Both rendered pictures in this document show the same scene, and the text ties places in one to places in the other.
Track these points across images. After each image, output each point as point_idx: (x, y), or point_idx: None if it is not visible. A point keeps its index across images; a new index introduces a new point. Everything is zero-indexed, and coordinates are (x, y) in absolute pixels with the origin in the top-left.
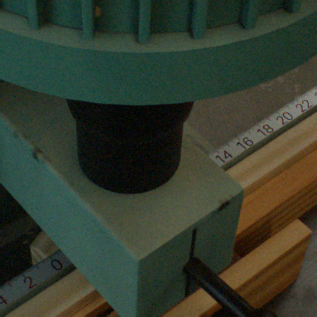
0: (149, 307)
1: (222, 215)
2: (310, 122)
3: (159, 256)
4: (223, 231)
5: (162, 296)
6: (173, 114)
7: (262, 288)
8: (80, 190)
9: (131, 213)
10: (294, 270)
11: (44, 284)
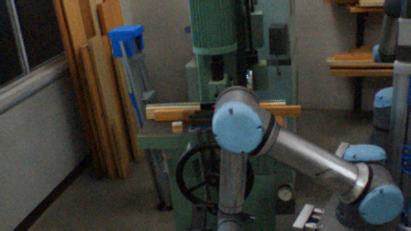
0: (211, 95)
1: (221, 85)
2: (265, 103)
3: (211, 85)
4: (222, 89)
5: (213, 94)
6: (216, 68)
7: None
8: (210, 80)
9: (212, 82)
10: None
11: None
